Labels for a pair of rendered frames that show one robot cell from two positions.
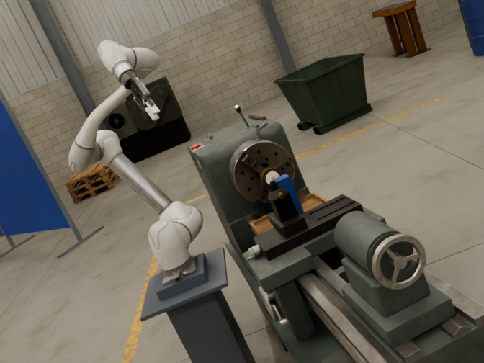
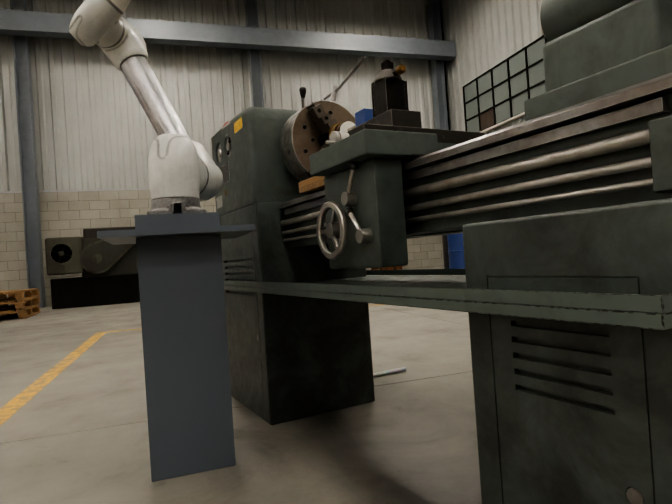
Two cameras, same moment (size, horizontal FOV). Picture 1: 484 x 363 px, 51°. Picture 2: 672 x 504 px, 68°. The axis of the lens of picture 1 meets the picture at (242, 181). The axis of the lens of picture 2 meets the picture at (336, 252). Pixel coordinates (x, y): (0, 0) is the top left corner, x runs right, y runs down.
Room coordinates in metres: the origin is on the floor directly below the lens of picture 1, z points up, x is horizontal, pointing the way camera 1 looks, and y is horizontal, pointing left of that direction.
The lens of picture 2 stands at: (0.62, 0.57, 0.63)
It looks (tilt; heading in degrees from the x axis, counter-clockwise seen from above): 1 degrees up; 339
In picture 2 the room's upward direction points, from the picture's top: 4 degrees counter-clockwise
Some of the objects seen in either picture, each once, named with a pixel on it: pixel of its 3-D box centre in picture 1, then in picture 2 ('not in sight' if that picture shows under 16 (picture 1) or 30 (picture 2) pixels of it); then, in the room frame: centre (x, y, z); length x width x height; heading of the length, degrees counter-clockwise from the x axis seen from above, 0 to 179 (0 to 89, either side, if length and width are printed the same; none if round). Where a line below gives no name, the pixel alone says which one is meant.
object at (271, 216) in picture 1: (287, 220); (385, 128); (1.92, -0.11, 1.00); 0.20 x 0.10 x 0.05; 7
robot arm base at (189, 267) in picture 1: (178, 268); (176, 208); (2.34, 0.46, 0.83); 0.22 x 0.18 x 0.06; 178
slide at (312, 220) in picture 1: (307, 225); (410, 143); (1.90, -0.17, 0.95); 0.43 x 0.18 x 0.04; 97
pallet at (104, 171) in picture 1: (94, 178); (3, 304); (10.25, 2.75, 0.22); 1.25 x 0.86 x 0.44; 179
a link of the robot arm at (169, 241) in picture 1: (167, 242); (175, 167); (2.37, 0.46, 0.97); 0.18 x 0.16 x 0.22; 152
